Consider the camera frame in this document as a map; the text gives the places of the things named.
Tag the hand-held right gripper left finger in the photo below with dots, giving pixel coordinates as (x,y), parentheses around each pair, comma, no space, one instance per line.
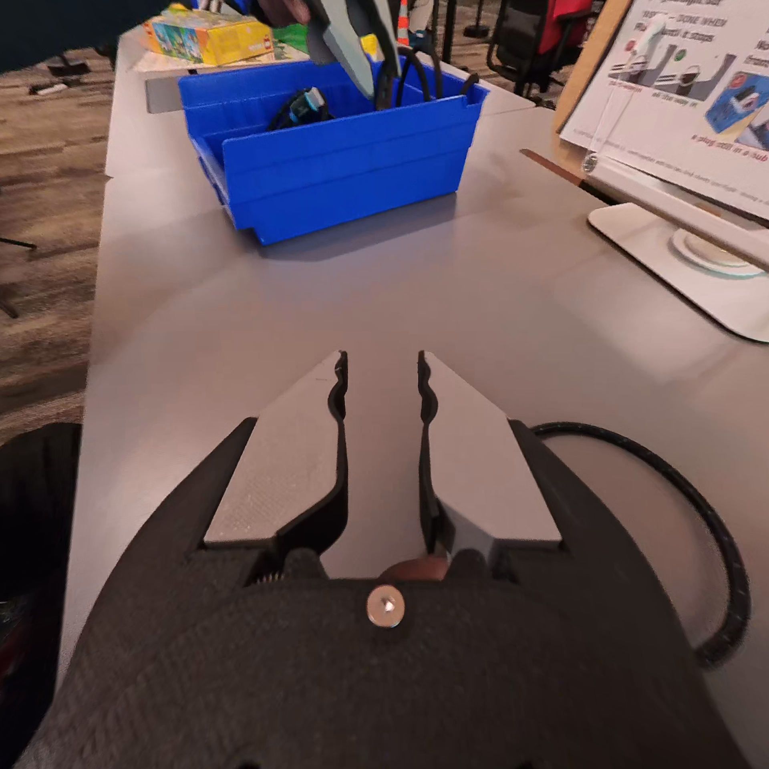
(288,468)

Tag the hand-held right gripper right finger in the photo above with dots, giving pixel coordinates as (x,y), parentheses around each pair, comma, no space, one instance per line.
(480,468)

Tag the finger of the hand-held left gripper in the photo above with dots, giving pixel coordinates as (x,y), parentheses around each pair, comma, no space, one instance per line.
(385,36)
(348,54)

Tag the blue plastic bin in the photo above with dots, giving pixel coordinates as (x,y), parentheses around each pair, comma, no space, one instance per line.
(336,168)

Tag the person's left hand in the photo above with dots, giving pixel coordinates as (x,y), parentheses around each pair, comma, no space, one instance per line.
(282,12)

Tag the orange cone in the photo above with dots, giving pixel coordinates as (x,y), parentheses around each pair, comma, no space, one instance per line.
(404,24)

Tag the black office chair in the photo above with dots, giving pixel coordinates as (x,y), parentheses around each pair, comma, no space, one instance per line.
(522,48)

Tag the yellow toy box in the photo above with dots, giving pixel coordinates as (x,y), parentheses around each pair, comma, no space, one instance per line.
(210,36)

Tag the red bag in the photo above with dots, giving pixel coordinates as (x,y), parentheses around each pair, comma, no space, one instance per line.
(571,18)

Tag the white tablet stand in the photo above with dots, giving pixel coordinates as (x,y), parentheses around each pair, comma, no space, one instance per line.
(661,264)

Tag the printed instruction sheet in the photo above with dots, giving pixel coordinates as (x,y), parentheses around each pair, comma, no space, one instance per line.
(691,90)

